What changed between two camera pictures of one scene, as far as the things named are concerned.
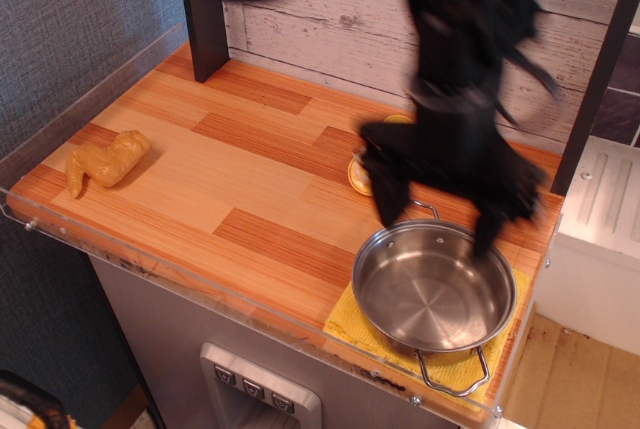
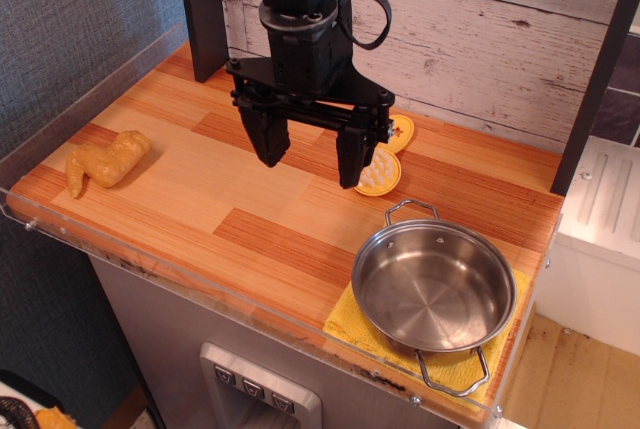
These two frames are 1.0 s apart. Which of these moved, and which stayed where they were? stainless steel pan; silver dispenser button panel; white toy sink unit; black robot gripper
Moved: black robot gripper
Stayed: stainless steel pan; silver dispenser button panel; white toy sink unit
